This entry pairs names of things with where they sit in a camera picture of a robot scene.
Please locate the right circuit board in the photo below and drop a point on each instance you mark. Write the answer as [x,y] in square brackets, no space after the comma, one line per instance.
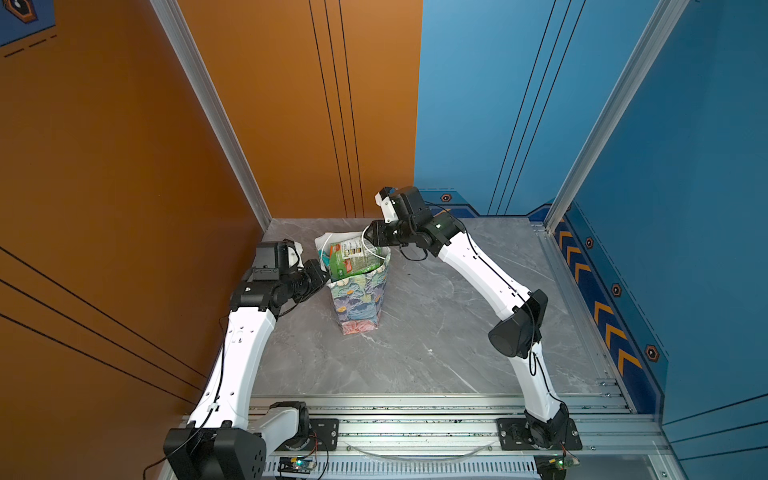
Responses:
[555,468]

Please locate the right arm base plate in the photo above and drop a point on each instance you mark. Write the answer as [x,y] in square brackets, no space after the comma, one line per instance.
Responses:
[518,434]

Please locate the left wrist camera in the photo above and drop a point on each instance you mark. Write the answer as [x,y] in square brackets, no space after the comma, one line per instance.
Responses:
[281,255]

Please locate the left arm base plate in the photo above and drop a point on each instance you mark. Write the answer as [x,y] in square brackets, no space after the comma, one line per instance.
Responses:
[323,433]

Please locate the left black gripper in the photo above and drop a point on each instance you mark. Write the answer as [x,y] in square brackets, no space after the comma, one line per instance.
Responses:
[314,271]

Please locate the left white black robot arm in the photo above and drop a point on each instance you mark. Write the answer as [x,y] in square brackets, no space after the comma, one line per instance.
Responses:
[218,441]

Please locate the floral paper gift bag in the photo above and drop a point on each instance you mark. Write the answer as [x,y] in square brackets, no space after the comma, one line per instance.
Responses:
[357,300]

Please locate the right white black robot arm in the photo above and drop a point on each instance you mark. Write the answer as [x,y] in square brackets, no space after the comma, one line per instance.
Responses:
[520,311]

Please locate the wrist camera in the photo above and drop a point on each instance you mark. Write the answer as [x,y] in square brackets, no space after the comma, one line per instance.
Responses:
[281,255]
[403,204]

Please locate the circuit board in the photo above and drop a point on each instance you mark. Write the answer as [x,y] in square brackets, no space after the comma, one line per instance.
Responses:
[295,466]
[555,468]

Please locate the green white snack bag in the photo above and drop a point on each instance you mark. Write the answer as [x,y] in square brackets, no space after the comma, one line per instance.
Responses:
[352,257]

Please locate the left circuit board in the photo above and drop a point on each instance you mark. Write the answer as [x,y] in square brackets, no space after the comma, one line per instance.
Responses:
[295,466]

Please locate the aluminium rail frame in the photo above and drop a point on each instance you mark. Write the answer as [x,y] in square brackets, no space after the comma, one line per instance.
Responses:
[454,436]

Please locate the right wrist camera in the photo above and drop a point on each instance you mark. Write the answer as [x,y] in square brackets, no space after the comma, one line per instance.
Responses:
[403,204]

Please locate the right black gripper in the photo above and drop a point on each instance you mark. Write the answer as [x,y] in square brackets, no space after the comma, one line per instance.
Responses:
[379,233]

